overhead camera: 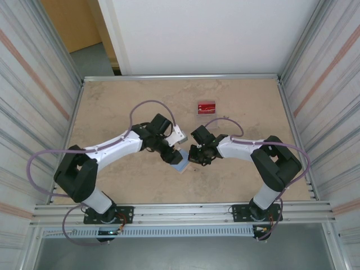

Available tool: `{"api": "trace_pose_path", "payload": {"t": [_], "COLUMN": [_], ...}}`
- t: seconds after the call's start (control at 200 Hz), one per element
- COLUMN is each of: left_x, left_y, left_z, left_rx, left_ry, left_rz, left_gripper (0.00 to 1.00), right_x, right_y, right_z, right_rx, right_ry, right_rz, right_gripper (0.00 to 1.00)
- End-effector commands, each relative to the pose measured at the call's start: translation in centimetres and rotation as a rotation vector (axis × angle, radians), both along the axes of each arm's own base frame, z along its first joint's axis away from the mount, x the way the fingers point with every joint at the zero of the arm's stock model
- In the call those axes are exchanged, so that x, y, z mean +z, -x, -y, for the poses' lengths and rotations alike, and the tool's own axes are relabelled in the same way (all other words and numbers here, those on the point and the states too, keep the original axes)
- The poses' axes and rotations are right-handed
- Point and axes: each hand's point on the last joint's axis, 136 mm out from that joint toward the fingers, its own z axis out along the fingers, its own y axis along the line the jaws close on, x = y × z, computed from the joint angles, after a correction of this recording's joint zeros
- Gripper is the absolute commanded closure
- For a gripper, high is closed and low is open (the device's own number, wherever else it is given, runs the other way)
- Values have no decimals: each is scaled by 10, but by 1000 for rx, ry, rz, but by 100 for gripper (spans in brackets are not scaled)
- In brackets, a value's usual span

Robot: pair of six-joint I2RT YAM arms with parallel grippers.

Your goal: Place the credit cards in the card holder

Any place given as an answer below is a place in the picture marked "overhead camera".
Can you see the beige card holder wallet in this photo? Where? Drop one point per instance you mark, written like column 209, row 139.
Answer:
column 182, row 164

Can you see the red card stack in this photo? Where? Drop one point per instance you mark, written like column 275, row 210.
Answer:
column 206, row 108

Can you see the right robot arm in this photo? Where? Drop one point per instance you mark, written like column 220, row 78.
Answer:
column 242, row 150

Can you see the black controller board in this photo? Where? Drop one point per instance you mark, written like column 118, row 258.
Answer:
column 263, row 230
column 108, row 233

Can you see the wooden door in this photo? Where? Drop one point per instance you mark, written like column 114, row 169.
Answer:
column 70, row 25

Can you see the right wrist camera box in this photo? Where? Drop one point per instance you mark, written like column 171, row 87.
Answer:
column 199, row 146

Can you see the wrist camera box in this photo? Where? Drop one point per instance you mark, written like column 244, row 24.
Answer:
column 177, row 136
column 199, row 146

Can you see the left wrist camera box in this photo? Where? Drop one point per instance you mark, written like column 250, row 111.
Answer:
column 177, row 136

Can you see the aluminium frame bar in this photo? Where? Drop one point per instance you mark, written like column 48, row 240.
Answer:
column 78, row 98
column 180, row 77
column 284, row 98

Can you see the aluminium mounting rail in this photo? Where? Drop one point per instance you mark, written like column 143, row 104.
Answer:
column 182, row 212

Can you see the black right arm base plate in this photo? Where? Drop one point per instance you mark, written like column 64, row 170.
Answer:
column 239, row 210

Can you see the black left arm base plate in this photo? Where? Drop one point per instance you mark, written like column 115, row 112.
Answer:
column 125, row 213

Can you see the white door frame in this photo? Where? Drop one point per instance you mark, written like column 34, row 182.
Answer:
column 112, row 36

